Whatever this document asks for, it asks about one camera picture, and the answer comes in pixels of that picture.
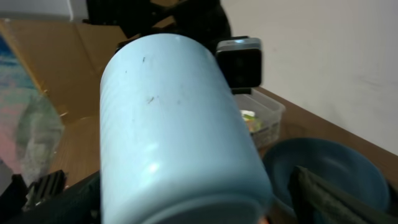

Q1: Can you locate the clear plastic waste bin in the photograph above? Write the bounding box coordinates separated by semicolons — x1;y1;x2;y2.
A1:
234;89;285;149

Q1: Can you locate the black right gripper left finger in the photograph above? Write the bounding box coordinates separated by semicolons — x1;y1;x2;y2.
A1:
1;170;101;224

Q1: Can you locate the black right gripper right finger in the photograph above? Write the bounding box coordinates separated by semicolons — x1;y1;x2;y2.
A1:
288;166;397;224

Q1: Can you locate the dark blue plate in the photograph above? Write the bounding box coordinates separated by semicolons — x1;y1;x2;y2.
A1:
262;138;391;217

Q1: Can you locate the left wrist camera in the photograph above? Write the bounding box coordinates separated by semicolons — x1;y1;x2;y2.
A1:
215;36;262;95

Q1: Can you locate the yellow green snack wrapper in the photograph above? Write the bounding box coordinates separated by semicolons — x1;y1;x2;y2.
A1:
241;110;262;133

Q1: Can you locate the cardboard box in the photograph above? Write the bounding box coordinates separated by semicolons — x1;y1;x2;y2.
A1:
1;19;126;123

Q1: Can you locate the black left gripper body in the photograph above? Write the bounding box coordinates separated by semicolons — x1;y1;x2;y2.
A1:
83;0;231;53

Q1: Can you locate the light blue plastic cup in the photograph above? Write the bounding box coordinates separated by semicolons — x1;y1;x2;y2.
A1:
99;34;272;223

